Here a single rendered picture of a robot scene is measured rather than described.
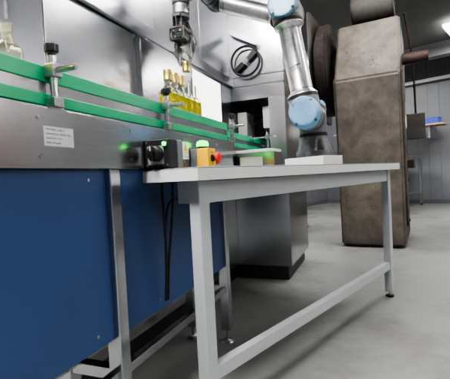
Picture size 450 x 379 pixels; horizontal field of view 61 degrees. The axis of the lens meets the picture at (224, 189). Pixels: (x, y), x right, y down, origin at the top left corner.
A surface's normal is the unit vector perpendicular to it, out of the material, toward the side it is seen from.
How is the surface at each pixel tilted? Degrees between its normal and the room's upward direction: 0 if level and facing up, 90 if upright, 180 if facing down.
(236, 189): 90
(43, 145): 90
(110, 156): 90
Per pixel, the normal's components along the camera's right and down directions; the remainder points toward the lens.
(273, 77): -0.36, 0.05
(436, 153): -0.66, 0.06
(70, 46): 0.93, -0.04
